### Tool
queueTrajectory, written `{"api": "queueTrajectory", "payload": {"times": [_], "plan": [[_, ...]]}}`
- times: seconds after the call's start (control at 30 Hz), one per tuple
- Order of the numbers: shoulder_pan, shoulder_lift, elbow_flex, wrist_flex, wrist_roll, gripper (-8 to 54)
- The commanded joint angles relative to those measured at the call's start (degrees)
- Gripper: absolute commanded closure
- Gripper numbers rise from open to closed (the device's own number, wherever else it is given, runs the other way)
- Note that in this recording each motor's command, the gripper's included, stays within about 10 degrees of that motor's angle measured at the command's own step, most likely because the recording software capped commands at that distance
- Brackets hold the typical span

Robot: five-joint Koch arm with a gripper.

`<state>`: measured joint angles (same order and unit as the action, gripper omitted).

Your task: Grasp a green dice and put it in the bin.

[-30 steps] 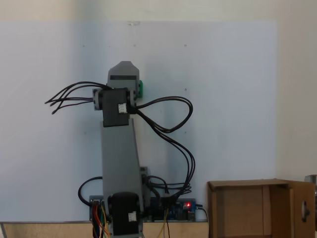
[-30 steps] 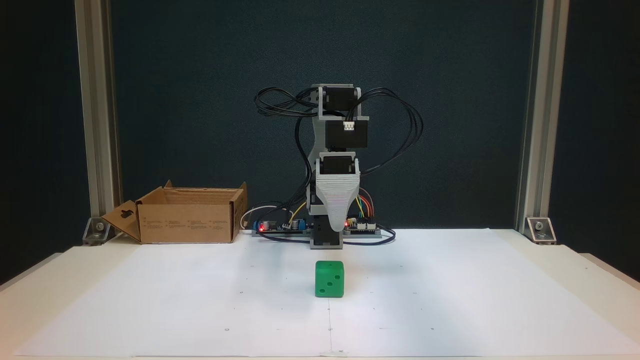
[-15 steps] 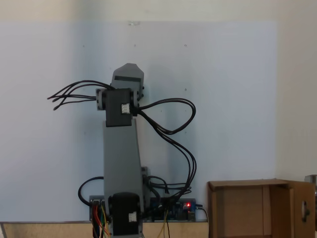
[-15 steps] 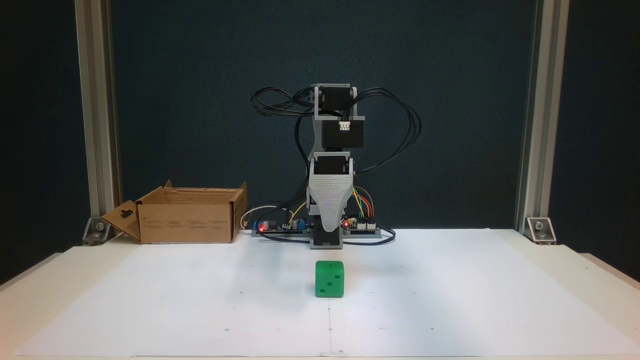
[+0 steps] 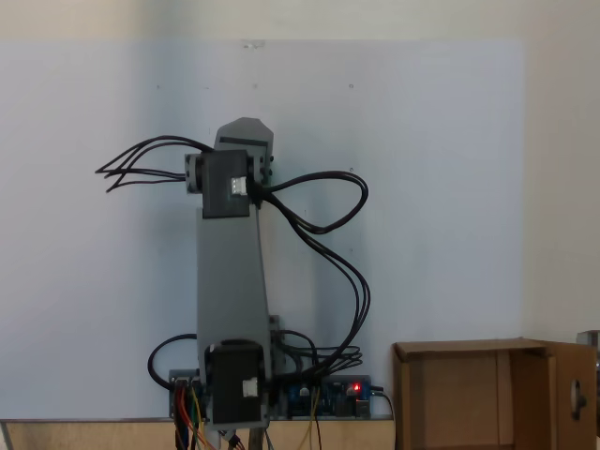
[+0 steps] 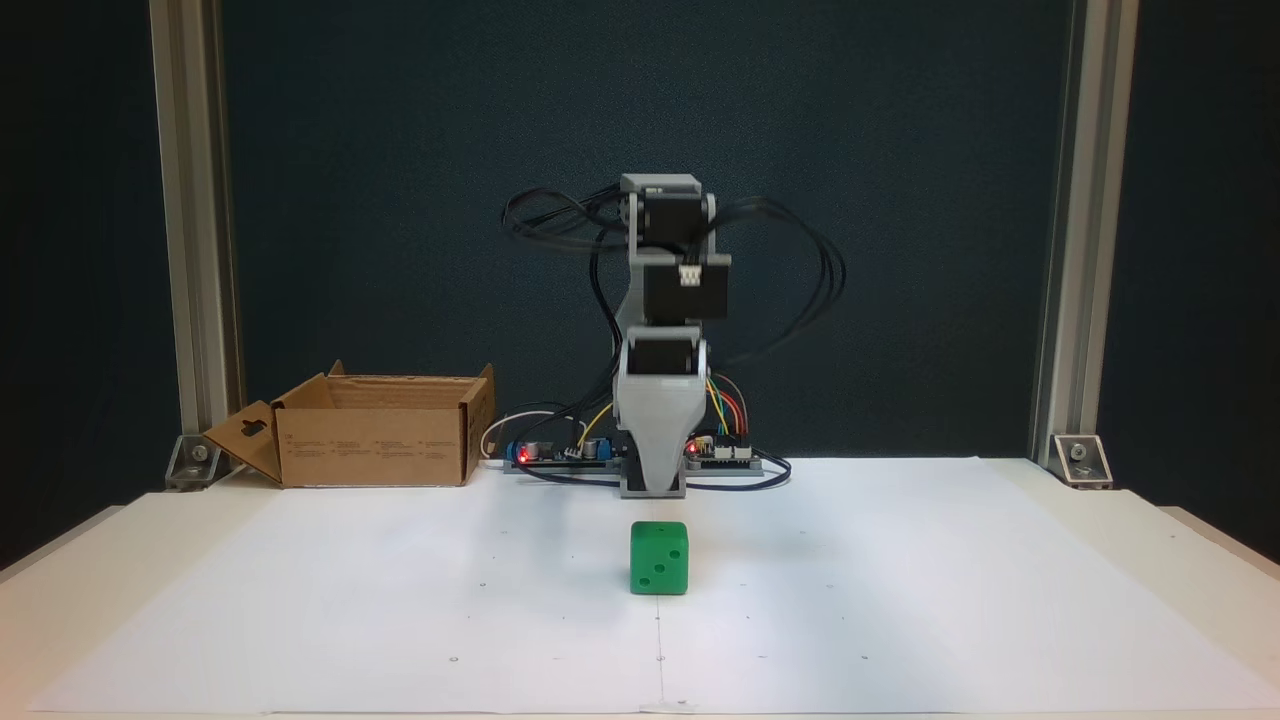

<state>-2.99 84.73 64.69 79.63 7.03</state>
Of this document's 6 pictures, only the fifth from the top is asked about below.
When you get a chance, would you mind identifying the blue circuit board with capacitors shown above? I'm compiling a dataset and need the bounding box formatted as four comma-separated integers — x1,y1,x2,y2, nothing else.
276,374,374,418

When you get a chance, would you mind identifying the grey board mounting plate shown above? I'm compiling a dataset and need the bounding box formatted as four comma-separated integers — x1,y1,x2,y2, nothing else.
168,368,375,420

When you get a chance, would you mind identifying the white paper sheet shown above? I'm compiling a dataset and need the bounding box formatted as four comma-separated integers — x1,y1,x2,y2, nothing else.
0,39,525,421

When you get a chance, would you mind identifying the brown cardboard box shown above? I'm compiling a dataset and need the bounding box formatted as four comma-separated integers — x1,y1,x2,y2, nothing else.
392,337,599,450

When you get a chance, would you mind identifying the black servo cable bundle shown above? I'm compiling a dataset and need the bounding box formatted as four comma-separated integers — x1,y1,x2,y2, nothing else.
252,172,371,377
95,135,215,194

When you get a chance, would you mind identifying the circuit board with jumper wires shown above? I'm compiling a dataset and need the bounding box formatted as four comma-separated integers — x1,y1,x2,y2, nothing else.
169,369,207,418

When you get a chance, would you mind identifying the black plug cable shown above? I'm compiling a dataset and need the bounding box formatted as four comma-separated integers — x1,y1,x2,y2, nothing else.
372,386,398,423

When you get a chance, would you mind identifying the thin yellow wire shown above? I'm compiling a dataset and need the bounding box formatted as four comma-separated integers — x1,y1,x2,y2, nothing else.
303,388,323,450

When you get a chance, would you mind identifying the thick black cable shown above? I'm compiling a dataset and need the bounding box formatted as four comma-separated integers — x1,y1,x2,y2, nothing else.
147,331,201,390

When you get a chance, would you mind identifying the yellow jumper wire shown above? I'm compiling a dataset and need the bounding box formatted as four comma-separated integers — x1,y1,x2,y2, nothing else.
191,388,203,437

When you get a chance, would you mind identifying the orange jumper wire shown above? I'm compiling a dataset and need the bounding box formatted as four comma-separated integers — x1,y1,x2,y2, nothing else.
173,386,208,449

